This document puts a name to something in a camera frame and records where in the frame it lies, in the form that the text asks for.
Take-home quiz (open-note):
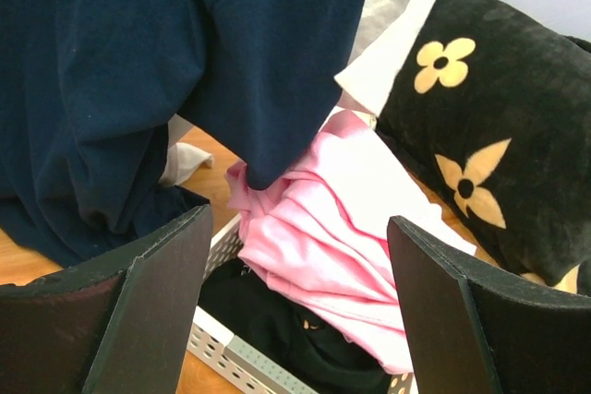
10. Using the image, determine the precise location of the black floral blanket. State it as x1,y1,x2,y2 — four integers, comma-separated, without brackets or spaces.
376,0,590,295

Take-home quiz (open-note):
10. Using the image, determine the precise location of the black t shirt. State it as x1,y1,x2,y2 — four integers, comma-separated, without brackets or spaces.
199,258,391,394

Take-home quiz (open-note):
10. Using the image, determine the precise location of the navy blue t shirt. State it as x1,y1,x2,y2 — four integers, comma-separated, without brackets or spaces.
1,0,364,267

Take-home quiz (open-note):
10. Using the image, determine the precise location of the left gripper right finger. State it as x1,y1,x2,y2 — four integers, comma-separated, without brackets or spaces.
387,216,590,393

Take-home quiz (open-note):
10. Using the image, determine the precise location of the white plastic basket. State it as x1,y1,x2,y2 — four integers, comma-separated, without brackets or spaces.
187,213,419,394

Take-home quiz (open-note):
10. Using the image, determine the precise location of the white t shirt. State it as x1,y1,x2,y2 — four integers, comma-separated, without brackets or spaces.
162,0,435,190

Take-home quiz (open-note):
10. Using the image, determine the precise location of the pink t shirt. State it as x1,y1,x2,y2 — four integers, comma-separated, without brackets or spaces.
226,111,476,374

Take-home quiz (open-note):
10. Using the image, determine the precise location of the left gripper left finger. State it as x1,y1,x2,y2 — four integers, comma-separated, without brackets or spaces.
1,206,213,393

